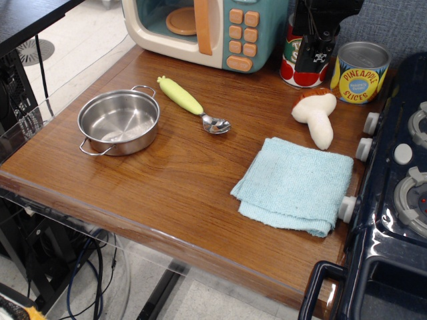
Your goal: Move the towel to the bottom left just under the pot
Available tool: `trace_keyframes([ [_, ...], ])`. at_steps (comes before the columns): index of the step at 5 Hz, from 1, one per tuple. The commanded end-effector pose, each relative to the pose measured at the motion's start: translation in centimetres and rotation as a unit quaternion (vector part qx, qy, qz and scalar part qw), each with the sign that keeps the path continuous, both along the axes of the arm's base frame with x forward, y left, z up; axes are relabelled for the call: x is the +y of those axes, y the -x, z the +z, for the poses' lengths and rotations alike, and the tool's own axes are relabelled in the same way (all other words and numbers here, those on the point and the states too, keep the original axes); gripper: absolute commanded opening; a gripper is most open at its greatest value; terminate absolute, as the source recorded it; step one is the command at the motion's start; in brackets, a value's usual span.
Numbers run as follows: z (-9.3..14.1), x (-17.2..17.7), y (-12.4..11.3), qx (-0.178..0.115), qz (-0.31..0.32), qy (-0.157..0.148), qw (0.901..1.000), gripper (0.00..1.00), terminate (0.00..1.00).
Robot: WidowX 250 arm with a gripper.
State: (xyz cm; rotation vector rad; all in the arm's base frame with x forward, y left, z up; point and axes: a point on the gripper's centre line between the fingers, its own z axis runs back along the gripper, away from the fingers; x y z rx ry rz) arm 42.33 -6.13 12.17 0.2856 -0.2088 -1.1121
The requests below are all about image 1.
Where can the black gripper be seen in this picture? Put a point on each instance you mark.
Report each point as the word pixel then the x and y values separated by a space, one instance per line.
pixel 314 18

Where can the light blue towel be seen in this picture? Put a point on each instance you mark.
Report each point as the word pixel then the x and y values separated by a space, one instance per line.
pixel 288 186

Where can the small stainless steel pot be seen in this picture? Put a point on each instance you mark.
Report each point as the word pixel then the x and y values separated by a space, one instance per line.
pixel 119 122

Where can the tomato sauce can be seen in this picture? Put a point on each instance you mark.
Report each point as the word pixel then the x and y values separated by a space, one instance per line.
pixel 289 58

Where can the pineapple slices can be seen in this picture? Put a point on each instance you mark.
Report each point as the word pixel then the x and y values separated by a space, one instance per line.
pixel 359 71

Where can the plush white mushroom toy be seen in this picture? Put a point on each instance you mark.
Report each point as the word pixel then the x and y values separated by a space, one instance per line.
pixel 314 108

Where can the toy microwave teal cream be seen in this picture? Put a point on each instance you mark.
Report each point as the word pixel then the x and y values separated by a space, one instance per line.
pixel 231 35

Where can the dark blue toy stove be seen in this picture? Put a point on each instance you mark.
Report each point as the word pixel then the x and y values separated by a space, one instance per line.
pixel 384 273

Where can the black table leg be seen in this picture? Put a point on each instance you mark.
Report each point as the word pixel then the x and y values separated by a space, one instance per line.
pixel 160 295

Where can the black desk left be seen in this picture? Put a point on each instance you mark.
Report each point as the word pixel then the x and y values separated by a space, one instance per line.
pixel 21 20

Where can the clear acrylic barrier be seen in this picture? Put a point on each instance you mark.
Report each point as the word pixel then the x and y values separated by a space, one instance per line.
pixel 136 196

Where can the spoon with green handle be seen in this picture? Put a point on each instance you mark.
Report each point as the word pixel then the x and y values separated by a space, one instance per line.
pixel 187 102

